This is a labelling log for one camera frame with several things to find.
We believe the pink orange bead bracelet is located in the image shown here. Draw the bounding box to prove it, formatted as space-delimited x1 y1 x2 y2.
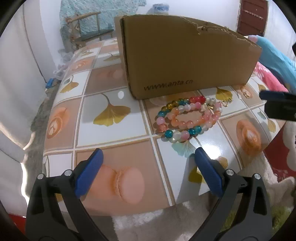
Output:
170 104 215 130

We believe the multicolour bead bracelet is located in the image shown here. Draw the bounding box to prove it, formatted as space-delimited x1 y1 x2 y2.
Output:
156 96 223 144

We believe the pink floral blanket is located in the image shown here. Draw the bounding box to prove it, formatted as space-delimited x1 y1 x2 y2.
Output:
253 62 288 92

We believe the blue pillow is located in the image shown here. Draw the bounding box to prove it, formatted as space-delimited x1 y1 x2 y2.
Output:
247 35 295 94

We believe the white fluffy rug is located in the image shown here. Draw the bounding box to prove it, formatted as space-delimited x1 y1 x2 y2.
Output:
111 120 296 241

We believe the brown wooden door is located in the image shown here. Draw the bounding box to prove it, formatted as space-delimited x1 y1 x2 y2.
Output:
237 0 268 36

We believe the patterned tile tablecloth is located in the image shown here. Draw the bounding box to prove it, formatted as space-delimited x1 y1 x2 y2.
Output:
43 39 284 215

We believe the white curtain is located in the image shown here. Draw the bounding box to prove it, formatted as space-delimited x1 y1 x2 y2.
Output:
0 4 63 216

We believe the brown cardboard box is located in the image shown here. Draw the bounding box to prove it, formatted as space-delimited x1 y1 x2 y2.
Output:
114 15 262 100

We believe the blue water bottle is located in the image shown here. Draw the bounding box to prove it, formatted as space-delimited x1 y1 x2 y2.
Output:
152 3 170 15

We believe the wooden chair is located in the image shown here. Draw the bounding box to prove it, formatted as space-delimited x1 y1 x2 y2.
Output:
65 11 114 50

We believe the teal patterned hanging cloth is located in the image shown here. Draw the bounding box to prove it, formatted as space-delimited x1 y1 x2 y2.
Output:
59 0 148 50

